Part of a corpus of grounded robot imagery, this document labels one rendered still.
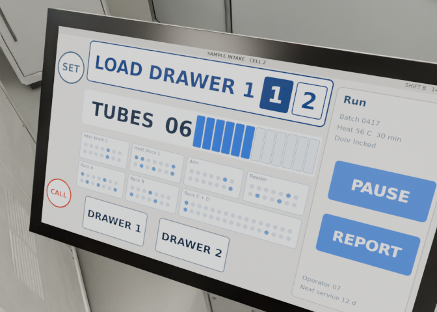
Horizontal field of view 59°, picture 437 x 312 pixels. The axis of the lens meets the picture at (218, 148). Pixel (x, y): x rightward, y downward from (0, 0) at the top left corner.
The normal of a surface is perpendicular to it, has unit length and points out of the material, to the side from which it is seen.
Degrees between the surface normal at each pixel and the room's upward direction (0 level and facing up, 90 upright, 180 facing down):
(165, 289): 0
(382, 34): 90
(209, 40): 50
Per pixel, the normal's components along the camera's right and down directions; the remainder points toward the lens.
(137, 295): -0.07, -0.66
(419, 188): -0.30, 0.13
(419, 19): -0.85, 0.43
